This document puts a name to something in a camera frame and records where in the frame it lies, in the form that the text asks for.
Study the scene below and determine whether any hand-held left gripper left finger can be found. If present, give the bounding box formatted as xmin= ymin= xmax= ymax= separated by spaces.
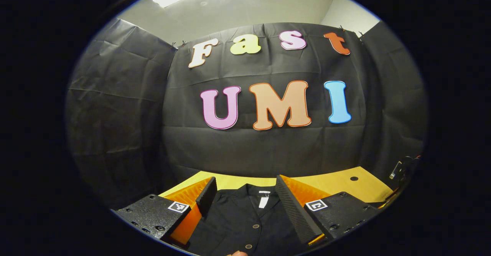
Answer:
xmin=114 ymin=176 xmax=218 ymax=249

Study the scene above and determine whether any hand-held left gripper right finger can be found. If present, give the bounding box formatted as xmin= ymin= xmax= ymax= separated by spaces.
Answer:
xmin=274 ymin=174 xmax=384 ymax=247

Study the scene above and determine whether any black button shirt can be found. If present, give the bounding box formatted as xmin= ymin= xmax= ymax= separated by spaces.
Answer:
xmin=186 ymin=183 xmax=307 ymax=256

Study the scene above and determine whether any black backdrop cloth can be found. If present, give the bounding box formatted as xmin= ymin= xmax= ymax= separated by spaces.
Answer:
xmin=64 ymin=18 xmax=429 ymax=210

